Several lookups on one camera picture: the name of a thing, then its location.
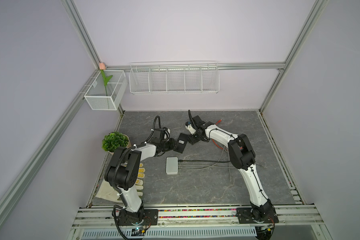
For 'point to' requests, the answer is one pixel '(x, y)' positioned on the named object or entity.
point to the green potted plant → (114, 139)
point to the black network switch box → (181, 143)
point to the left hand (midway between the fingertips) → (178, 145)
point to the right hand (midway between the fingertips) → (193, 139)
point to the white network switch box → (172, 165)
